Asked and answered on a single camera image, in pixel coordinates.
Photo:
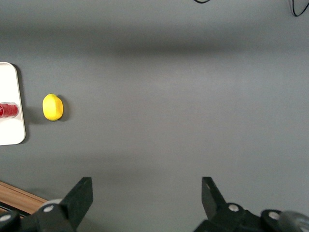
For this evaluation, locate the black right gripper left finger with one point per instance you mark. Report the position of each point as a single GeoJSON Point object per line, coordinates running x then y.
{"type": "Point", "coordinates": [77, 200]}

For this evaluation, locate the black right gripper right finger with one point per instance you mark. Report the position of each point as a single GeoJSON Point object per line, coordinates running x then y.
{"type": "Point", "coordinates": [217, 205]}

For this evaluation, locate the beige plastic tray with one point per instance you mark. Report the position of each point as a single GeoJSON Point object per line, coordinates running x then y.
{"type": "Point", "coordinates": [9, 84]}

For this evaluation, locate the wooden drawer cabinet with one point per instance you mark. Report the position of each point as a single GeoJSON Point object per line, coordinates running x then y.
{"type": "Point", "coordinates": [17, 197]}

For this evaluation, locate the yellow lemon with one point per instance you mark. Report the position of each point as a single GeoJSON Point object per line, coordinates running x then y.
{"type": "Point", "coordinates": [52, 107]}

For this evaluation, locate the small red-capped bottle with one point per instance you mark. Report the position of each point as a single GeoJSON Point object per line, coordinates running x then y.
{"type": "Point", "coordinates": [8, 110]}

